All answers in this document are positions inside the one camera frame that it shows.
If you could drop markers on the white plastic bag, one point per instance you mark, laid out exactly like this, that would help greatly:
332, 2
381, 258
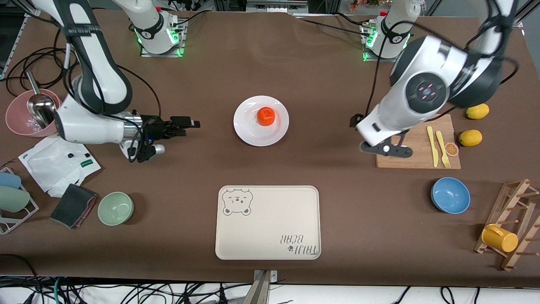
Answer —
46, 169

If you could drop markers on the yellow mug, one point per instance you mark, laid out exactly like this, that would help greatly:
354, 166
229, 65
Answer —
500, 239

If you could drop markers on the short aluminium profile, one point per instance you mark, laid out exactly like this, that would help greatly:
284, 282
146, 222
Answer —
525, 10

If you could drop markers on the wooden cup rack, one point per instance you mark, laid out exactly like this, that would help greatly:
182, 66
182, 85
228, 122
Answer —
508, 198

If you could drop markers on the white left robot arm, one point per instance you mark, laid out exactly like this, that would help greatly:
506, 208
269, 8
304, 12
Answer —
426, 90

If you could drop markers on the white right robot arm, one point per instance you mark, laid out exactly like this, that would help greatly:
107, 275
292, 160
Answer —
97, 63

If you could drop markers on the pink bowl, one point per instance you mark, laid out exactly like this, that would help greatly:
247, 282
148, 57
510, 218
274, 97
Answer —
17, 114

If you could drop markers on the light blue cup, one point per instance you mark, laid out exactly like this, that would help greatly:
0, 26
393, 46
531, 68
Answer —
8, 180

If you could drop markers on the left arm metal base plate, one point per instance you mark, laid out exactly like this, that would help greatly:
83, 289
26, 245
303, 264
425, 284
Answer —
371, 57

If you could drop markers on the yellow plastic fork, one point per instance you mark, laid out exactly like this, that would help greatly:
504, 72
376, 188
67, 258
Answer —
441, 143

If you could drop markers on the blue bowl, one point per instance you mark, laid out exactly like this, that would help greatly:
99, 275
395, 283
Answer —
450, 195

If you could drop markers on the toy orange slice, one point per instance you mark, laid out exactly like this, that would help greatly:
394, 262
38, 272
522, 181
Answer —
452, 149

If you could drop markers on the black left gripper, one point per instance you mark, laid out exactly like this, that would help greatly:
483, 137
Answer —
353, 121

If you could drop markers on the dark grey cloth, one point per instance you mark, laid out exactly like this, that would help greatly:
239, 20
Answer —
69, 204

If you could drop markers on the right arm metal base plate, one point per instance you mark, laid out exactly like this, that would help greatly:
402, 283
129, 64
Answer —
162, 55

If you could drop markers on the orange mandarin fruit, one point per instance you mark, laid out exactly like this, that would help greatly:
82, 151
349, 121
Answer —
266, 116

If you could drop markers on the cream tray with bear print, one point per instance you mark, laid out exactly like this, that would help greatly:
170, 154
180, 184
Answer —
270, 228

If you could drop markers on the yellow plastic knife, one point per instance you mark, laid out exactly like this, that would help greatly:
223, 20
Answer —
433, 147

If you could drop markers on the wooden cutting board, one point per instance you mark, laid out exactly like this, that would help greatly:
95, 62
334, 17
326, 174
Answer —
422, 158

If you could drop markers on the white round plate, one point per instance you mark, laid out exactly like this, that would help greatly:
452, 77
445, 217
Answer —
261, 135

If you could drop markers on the pale green bowl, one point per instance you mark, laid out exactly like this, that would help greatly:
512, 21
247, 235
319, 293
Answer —
115, 208

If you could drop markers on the yellow lemon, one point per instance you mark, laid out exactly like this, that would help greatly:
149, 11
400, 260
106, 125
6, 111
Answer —
477, 111
470, 138

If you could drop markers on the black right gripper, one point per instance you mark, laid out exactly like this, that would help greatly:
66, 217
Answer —
154, 127

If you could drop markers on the long aluminium profile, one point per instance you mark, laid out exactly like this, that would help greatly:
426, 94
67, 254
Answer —
19, 40

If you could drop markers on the aluminium frame structure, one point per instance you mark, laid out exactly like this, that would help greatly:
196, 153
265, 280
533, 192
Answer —
274, 5

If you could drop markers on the metal camera bracket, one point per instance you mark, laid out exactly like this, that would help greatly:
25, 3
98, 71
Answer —
262, 287

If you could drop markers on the pink cloth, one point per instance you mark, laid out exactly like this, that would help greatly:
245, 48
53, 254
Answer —
90, 207

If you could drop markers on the metal scoop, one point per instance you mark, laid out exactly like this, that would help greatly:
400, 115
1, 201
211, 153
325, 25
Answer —
41, 109

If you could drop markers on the pale green cup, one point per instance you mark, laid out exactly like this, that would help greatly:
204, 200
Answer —
12, 199

